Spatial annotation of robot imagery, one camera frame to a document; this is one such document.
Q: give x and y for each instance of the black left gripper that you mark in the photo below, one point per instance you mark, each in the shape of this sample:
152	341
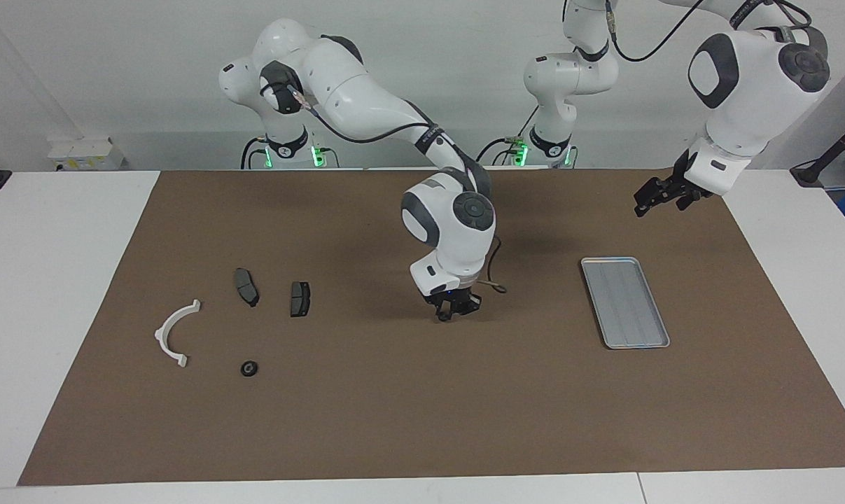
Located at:
674	187

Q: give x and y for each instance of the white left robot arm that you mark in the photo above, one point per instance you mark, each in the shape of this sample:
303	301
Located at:
751	84

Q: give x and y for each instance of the dark rectangular brake pad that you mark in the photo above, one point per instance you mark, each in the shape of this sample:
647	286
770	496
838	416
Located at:
299	299

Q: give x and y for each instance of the white curved plastic bracket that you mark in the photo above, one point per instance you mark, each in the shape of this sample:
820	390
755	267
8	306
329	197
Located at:
162	334

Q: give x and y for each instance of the silver metal tray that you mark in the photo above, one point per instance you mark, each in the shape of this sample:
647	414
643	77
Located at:
625	301

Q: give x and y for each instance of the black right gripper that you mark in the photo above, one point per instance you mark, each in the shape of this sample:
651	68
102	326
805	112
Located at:
457	297

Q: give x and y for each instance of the large black bearing gear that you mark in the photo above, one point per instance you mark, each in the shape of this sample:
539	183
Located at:
249	368

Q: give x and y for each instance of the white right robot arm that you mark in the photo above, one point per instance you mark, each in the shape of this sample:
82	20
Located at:
366	91

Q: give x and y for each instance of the dark slanted brake pad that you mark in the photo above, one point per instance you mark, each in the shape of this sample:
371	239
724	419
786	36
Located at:
246	287

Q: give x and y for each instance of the brown table mat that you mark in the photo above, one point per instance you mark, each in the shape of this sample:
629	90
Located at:
422	392

